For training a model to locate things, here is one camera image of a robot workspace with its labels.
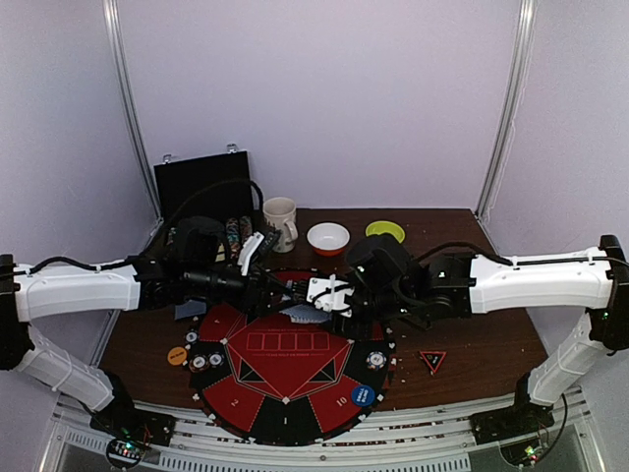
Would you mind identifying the aluminium frame post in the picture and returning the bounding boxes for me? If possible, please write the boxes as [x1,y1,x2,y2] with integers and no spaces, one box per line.
[476,0,538,224]
[102,0,161,220]

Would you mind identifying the left black cable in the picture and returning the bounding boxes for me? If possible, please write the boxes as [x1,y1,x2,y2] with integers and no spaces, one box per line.
[19,177,266,271]

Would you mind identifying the face-down cards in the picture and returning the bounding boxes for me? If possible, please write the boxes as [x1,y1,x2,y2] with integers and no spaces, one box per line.
[174,300,207,321]

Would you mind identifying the white floral ceramic mug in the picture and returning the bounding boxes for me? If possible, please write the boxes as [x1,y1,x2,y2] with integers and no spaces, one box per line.
[262,197,299,254]

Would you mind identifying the right aluminium frame post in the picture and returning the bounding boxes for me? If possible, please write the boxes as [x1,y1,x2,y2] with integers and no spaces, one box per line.
[476,0,538,224]

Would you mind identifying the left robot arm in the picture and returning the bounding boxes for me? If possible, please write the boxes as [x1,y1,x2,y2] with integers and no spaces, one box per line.
[1,217,279,437]

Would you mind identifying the round red black poker mat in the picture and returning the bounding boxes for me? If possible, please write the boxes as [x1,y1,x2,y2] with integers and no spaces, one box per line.
[186,303,396,446]

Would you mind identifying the orange big blind button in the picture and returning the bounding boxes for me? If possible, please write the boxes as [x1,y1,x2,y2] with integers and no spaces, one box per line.
[167,346,188,367]

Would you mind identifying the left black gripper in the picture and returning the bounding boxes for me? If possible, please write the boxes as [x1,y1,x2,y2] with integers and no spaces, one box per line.
[184,262,301,318]

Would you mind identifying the blue small blind button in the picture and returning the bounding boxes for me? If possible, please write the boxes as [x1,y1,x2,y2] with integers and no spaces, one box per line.
[351,384,375,408]

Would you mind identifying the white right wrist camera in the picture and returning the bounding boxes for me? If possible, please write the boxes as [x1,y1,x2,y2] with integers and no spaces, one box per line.
[306,274,355,318]

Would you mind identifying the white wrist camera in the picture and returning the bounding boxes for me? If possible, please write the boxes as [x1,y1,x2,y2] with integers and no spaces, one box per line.
[237,230,281,276]
[306,274,355,318]

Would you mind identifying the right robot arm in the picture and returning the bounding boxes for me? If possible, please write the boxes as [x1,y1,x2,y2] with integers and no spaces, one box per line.
[313,234,628,435]

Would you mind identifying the left aluminium frame post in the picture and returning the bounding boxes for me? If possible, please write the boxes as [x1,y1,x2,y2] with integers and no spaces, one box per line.
[102,0,161,220]

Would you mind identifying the grey card deck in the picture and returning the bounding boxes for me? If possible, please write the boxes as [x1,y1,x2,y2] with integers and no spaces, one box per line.
[280,305,331,325]

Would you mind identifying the lime green bowl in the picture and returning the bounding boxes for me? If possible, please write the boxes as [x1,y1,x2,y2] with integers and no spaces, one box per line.
[365,220,406,243]

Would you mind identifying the black red triangular marker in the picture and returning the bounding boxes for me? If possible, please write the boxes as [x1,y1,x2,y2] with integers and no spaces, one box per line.
[419,351,447,376]

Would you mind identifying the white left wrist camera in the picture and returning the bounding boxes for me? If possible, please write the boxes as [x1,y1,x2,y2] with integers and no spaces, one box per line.
[237,230,281,276]

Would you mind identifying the white orange bowl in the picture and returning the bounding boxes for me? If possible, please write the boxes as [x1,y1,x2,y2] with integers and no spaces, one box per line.
[307,222,351,257]

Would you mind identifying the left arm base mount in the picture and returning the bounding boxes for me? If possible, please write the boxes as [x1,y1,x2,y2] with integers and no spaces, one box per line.
[86,407,176,446]

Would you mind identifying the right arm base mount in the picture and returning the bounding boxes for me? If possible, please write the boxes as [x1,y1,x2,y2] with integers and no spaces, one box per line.
[470,403,554,444]

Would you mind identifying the stack of poker chips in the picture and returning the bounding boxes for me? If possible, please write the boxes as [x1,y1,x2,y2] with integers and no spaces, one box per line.
[366,351,387,371]

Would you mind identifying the black poker chip case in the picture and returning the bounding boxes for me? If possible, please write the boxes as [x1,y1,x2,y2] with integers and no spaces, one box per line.
[147,150,263,265]

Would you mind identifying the aluminium front rail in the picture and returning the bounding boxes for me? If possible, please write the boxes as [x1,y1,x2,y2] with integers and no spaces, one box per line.
[38,387,605,472]

